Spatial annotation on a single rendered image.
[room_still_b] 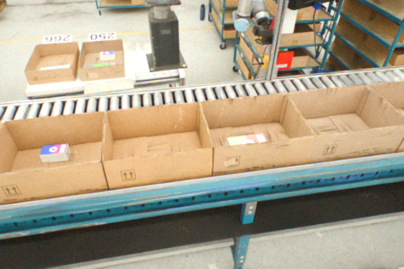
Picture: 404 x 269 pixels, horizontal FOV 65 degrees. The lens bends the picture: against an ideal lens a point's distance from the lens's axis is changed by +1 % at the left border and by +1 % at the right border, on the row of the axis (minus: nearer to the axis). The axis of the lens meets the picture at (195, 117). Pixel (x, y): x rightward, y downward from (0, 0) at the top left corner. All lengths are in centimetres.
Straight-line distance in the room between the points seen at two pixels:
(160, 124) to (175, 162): 30
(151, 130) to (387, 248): 165
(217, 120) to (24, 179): 79
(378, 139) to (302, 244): 100
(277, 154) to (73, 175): 75
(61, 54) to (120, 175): 151
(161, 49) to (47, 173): 123
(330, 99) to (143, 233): 103
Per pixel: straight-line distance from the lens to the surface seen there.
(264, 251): 213
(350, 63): 342
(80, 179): 120
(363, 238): 238
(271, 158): 126
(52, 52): 255
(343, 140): 135
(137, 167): 116
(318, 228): 197
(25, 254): 154
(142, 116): 137
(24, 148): 154
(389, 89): 176
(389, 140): 150
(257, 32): 196
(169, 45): 214
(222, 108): 140
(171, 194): 118
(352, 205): 167
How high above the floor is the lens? 184
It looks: 39 degrees down
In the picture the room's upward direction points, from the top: straight up
